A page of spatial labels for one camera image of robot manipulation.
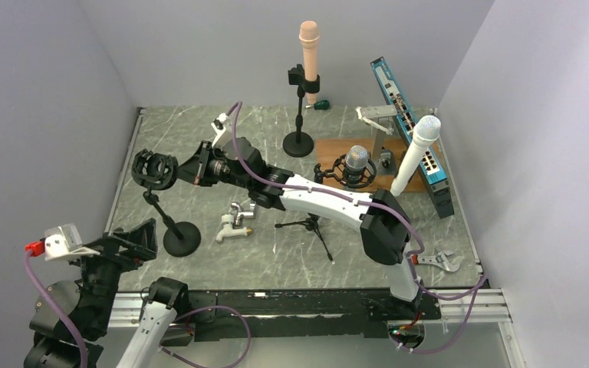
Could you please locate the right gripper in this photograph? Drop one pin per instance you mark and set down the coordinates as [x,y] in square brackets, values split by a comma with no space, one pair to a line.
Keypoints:
[190,170]

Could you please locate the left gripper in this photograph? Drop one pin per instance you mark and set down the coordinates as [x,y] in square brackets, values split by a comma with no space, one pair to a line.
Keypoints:
[140,243]

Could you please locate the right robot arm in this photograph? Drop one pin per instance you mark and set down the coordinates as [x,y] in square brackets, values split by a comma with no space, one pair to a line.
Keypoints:
[378,218]

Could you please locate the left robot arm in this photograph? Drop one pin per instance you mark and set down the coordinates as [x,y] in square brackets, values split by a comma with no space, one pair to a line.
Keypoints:
[70,316]

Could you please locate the black round base clip stand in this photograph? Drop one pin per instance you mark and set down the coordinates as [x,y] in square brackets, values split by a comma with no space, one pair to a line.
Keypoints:
[298,143]

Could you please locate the grey condenser microphone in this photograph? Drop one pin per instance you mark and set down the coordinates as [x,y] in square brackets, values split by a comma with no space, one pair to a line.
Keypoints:
[355,164]

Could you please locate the white microphone silver grille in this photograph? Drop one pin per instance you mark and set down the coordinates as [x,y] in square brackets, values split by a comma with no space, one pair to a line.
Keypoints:
[425,134]

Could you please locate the white and chrome faucet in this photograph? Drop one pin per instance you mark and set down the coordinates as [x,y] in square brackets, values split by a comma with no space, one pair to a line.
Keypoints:
[231,223]

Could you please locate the wooden board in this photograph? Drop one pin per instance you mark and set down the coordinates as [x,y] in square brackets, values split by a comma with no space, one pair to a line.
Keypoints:
[328,150]

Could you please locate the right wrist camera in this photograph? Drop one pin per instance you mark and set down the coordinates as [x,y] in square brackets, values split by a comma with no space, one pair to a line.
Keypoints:
[223,134]

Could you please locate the green handled screwdriver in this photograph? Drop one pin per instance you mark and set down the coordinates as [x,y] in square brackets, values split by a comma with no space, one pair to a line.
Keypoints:
[319,105]

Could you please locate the black tripod shock mount stand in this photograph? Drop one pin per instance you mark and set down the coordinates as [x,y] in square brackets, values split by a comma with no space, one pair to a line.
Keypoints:
[311,223]

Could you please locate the metal bracket on post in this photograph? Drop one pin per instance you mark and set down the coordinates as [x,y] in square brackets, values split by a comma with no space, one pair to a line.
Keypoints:
[381,119]

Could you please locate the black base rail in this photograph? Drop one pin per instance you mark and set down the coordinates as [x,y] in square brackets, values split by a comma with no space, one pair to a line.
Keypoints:
[296,313]

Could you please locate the blue network switch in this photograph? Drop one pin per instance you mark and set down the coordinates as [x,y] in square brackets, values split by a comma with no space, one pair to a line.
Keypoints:
[430,169]

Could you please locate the red handled adjustable wrench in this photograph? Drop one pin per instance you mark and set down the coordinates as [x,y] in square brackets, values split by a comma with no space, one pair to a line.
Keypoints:
[440,260]

